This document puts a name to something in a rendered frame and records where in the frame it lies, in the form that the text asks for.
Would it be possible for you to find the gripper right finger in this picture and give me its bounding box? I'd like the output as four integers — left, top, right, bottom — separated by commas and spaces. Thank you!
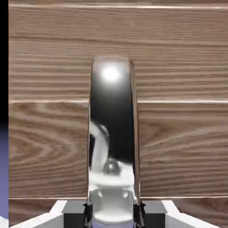
142, 199, 220, 228

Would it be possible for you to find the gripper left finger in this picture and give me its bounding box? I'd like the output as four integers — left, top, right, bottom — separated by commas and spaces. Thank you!
9, 199, 88, 228

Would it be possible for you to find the light wood cabinet door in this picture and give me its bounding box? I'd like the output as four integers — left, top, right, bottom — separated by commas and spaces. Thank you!
8, 0, 228, 228

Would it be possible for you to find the curved shiny metal handle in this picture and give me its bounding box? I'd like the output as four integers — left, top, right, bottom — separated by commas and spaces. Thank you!
86, 56, 145, 228

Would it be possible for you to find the light wood cabinet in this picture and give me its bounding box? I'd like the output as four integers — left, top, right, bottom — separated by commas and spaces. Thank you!
8, 0, 228, 228

